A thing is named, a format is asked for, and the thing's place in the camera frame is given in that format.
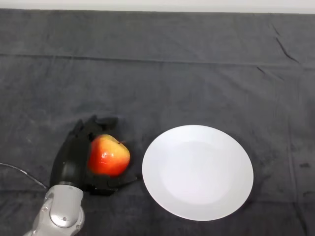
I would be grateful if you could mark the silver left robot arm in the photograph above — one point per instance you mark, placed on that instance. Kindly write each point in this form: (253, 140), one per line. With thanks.
(59, 211)

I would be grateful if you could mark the red yellow apple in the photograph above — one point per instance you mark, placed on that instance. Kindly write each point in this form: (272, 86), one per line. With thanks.
(110, 157)

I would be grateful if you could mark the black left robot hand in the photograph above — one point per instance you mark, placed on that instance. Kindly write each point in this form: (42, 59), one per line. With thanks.
(73, 159)

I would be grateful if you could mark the black cloth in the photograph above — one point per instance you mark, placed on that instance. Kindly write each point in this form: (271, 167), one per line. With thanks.
(172, 86)

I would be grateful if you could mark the white round plate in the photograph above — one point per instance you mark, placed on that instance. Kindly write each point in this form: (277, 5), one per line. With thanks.
(197, 177)

